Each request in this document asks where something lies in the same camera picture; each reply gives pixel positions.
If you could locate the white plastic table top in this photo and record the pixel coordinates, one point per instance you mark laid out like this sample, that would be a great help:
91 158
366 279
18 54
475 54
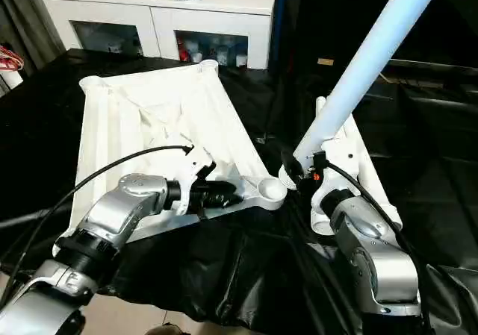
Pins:
149 100

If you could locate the white plastic table leg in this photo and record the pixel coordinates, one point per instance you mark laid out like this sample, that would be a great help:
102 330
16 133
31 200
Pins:
373 51
321 107
364 171
384 200

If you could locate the grey robot foot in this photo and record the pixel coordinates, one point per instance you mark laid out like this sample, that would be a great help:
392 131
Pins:
168 330

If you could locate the black cabinet with gold label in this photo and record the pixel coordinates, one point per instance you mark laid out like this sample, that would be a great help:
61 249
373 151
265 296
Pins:
325 21

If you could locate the black flat bar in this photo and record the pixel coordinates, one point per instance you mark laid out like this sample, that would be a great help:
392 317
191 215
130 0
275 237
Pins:
429 65

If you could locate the black shiny mat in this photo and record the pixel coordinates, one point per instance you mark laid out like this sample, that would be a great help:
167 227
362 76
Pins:
45 126

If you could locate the white cabinet with glass doors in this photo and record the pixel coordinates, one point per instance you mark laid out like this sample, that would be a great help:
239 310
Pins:
149 14

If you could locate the red clothes hangers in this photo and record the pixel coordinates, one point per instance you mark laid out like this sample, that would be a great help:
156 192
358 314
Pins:
11 59

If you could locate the grey curtain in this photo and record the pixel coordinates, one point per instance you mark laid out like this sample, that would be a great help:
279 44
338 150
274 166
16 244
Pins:
30 21

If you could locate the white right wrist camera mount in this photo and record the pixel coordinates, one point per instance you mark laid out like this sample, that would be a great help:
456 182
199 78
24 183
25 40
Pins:
336 148

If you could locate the white post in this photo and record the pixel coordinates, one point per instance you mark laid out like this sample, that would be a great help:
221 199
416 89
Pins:
11 79

